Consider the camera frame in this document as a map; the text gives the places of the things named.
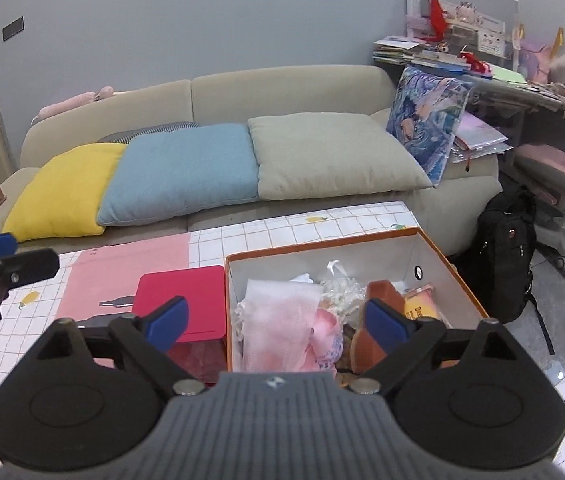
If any red ornament on desk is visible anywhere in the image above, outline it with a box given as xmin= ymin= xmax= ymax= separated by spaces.
xmin=457 ymin=50 xmax=491 ymax=75

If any stack of books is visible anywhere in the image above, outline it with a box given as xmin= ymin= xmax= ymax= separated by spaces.
xmin=373 ymin=35 xmax=468 ymax=68

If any black wall switch panel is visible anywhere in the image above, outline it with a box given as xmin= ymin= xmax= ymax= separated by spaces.
xmin=1 ymin=16 xmax=26 ymax=42

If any beige sofa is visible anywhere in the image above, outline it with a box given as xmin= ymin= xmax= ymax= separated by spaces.
xmin=0 ymin=64 xmax=503 ymax=261

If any white desk organizer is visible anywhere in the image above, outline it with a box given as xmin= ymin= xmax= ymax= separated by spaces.
xmin=407 ymin=0 xmax=507 ymax=58

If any white checked tablecloth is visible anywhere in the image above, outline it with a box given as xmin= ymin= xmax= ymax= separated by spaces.
xmin=0 ymin=201 xmax=421 ymax=480

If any yellow pillow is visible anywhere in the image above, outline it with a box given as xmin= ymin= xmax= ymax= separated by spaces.
xmin=2 ymin=142 xmax=128 ymax=242

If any orange cardboard box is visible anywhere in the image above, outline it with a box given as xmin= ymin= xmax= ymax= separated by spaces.
xmin=224 ymin=226 xmax=491 ymax=376

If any grey striped cushion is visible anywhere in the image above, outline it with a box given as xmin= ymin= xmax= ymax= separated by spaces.
xmin=97 ymin=121 xmax=202 ymax=143

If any pink folder stack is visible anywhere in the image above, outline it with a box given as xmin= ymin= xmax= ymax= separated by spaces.
xmin=450 ymin=112 xmax=513 ymax=163

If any grey desk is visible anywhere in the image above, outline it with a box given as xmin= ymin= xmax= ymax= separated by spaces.
xmin=467 ymin=72 xmax=565 ymax=116

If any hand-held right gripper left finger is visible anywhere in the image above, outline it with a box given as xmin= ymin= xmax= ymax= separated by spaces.
xmin=12 ymin=296 xmax=209 ymax=396

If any pink office chair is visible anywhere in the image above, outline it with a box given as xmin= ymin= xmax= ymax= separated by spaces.
xmin=513 ymin=82 xmax=565 ymax=261

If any red lidded storage box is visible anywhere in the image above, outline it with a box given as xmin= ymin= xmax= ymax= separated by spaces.
xmin=133 ymin=265 xmax=228 ymax=386

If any purple bag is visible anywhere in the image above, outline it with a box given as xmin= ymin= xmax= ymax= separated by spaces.
xmin=517 ymin=42 xmax=553 ymax=83

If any black backpack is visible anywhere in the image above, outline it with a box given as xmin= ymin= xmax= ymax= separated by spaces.
xmin=473 ymin=187 xmax=538 ymax=323

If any pink printed cloth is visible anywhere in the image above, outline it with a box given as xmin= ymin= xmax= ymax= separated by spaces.
xmin=310 ymin=307 xmax=346 ymax=366

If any sage beige pillow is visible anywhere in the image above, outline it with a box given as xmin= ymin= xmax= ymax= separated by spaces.
xmin=247 ymin=112 xmax=436 ymax=201

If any pink packet with yellow label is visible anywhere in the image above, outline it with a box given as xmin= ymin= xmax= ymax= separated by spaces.
xmin=401 ymin=284 xmax=452 ymax=323

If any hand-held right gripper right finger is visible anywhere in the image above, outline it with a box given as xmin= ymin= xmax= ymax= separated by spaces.
xmin=347 ymin=298 xmax=538 ymax=396

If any red hanging ornament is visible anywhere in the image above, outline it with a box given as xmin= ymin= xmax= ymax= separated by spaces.
xmin=427 ymin=0 xmax=447 ymax=41

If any pink plush toy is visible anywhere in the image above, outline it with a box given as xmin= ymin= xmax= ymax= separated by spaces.
xmin=32 ymin=86 xmax=116 ymax=122

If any blue printed pillow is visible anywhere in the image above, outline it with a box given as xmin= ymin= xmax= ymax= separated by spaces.
xmin=386 ymin=65 xmax=474 ymax=182

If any brown cloth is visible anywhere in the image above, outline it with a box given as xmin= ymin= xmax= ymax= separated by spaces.
xmin=350 ymin=280 xmax=406 ymax=376

